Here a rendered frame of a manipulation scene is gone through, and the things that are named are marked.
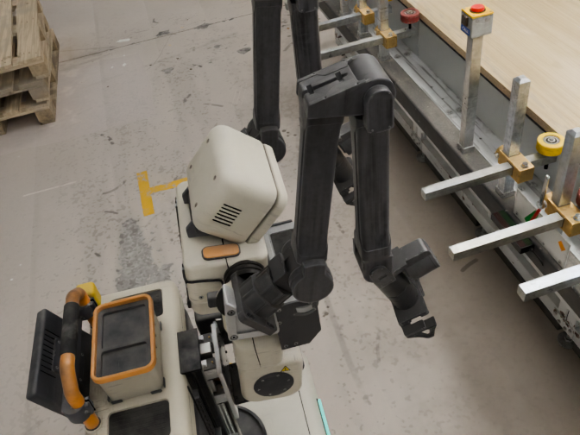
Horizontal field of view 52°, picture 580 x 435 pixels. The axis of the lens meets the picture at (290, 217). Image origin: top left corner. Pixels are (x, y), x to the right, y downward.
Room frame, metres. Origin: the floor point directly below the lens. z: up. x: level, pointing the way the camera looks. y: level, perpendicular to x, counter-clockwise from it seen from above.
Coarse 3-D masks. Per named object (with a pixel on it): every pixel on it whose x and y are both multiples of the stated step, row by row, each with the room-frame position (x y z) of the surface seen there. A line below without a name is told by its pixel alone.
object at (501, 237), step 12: (552, 216) 1.12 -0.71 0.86; (516, 228) 1.10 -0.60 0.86; (528, 228) 1.09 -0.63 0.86; (540, 228) 1.09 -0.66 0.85; (552, 228) 1.09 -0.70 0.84; (468, 240) 1.08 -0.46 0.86; (480, 240) 1.08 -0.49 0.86; (492, 240) 1.07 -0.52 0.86; (504, 240) 1.07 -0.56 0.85; (516, 240) 1.08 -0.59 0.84; (456, 252) 1.05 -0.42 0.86; (468, 252) 1.05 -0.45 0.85; (480, 252) 1.06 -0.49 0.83
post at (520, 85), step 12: (516, 84) 1.40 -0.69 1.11; (528, 84) 1.39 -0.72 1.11; (516, 96) 1.39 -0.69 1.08; (516, 108) 1.38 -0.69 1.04; (516, 120) 1.38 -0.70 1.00; (516, 132) 1.39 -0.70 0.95; (504, 144) 1.41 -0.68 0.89; (516, 144) 1.39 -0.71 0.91; (504, 180) 1.39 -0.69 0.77; (504, 192) 1.38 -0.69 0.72
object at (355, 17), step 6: (390, 6) 2.61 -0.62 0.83; (390, 12) 2.60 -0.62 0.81; (336, 18) 2.58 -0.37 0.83; (342, 18) 2.57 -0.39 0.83; (348, 18) 2.57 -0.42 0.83; (354, 18) 2.57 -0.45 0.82; (360, 18) 2.58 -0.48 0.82; (318, 24) 2.55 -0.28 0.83; (324, 24) 2.55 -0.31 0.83; (330, 24) 2.55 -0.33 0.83; (336, 24) 2.56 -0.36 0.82; (342, 24) 2.56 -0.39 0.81
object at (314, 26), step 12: (288, 0) 1.18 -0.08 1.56; (300, 0) 1.13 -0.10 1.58; (312, 0) 1.13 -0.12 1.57; (300, 12) 1.16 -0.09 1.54; (312, 12) 1.16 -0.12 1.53; (300, 24) 1.16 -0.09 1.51; (312, 24) 1.16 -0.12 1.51; (300, 36) 1.16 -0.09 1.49; (312, 36) 1.16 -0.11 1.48; (300, 48) 1.16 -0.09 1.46; (312, 48) 1.16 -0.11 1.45; (300, 60) 1.16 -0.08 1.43; (312, 60) 1.16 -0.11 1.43; (300, 72) 1.16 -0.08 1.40
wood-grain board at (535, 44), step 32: (416, 0) 2.48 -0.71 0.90; (448, 0) 2.42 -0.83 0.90; (480, 0) 2.37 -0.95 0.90; (512, 0) 2.32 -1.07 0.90; (544, 0) 2.27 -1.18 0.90; (576, 0) 2.22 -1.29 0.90; (448, 32) 2.15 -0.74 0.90; (512, 32) 2.06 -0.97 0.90; (544, 32) 2.02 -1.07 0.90; (576, 32) 1.98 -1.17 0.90; (512, 64) 1.84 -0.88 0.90; (544, 64) 1.80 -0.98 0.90; (576, 64) 1.77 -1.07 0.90; (544, 96) 1.61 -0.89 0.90; (576, 96) 1.58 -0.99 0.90; (544, 128) 1.48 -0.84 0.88
